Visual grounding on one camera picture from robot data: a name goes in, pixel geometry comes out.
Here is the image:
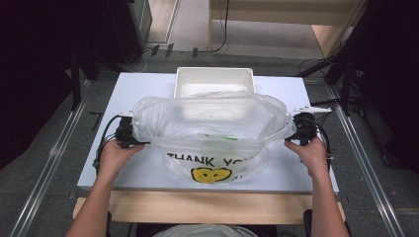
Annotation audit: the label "person's grey shirt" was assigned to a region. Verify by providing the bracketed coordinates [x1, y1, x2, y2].
[152, 223, 260, 237]

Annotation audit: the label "dark curtain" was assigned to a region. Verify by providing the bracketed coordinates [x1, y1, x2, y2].
[0, 0, 112, 171]
[347, 0, 419, 174]

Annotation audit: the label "hanging black cable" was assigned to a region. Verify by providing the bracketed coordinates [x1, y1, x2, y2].
[210, 0, 231, 54]

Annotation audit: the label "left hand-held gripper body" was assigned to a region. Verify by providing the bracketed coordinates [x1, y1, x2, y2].
[115, 111, 136, 149]

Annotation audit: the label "black cabinet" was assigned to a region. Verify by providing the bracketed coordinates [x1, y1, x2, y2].
[107, 0, 153, 66]

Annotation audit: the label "wooden table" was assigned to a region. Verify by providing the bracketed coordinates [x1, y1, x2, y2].
[72, 189, 346, 226]

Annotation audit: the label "person's right hand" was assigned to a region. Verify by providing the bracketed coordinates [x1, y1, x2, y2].
[285, 137, 330, 179]

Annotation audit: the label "green snack packet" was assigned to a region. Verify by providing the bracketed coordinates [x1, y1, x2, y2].
[203, 132, 240, 142]

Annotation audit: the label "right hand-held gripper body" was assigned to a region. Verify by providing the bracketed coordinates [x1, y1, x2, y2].
[292, 106, 332, 146]

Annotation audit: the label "white table board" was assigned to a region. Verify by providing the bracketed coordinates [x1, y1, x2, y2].
[77, 72, 340, 195]

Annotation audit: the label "person's left hand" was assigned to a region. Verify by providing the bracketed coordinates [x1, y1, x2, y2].
[98, 139, 146, 181]

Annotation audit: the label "white plastic bin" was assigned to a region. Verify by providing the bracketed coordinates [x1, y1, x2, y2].
[173, 66, 256, 100]

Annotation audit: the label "metal floor rail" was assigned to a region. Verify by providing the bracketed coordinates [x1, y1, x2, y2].
[325, 84, 407, 237]
[9, 80, 91, 237]

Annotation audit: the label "right hand-held gripper cable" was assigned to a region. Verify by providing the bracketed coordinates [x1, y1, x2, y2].
[310, 119, 332, 163]

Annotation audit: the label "white floor cable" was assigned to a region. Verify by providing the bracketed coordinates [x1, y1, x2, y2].
[130, 48, 148, 74]

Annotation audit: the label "clear printed plastic bag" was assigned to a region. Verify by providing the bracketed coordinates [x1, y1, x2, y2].
[131, 90, 297, 186]

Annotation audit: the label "black metal stand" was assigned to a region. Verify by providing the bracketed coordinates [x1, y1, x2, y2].
[340, 58, 356, 117]
[69, 48, 83, 112]

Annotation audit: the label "black floor cables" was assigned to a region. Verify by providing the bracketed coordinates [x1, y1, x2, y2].
[296, 57, 331, 77]

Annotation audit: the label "black floor tape mark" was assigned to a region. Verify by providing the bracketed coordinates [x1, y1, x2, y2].
[89, 111, 105, 132]

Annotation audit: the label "wooden shelf unit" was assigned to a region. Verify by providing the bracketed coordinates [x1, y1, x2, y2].
[207, 0, 368, 59]

